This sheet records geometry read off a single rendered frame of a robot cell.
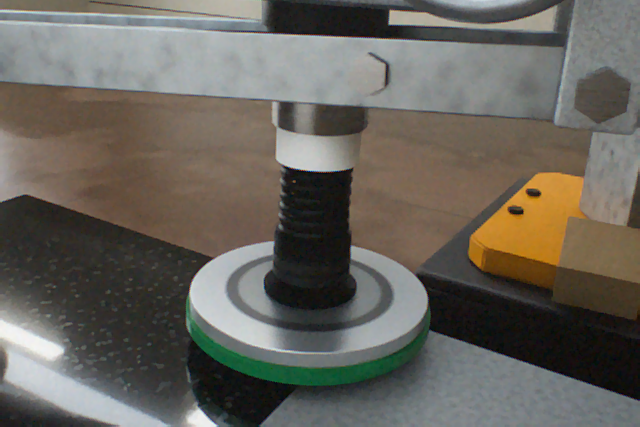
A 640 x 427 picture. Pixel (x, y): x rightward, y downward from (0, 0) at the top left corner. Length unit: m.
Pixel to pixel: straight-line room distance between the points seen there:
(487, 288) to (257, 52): 0.60
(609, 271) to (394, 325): 0.40
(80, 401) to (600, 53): 0.44
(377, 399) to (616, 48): 0.31
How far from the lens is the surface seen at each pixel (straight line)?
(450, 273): 1.02
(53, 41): 0.58
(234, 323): 0.55
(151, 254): 0.78
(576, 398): 0.60
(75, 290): 0.71
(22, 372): 0.60
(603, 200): 1.16
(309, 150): 0.52
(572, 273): 0.88
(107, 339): 0.63
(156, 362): 0.59
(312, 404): 0.54
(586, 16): 0.43
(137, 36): 0.53
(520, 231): 1.11
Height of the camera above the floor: 1.17
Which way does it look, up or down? 19 degrees down
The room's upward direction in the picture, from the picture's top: 4 degrees clockwise
